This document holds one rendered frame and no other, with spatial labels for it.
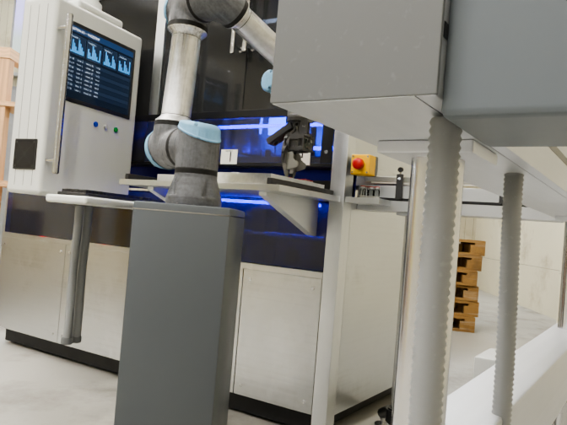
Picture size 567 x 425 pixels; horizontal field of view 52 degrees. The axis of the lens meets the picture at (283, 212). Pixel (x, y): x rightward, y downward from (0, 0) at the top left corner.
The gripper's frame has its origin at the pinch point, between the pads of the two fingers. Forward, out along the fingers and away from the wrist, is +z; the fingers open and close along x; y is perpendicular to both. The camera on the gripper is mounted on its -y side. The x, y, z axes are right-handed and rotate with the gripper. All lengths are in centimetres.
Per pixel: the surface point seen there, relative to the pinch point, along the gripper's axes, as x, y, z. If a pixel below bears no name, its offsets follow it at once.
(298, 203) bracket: 0.9, 4.5, 9.6
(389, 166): 54, 14, -11
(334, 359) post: 18, 14, 64
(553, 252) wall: 545, 10, 21
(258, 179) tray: -22.4, 3.7, 3.8
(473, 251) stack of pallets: 333, -22, 25
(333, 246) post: 15.3, 12.0, 23.5
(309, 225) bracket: 9.6, 4.5, 16.7
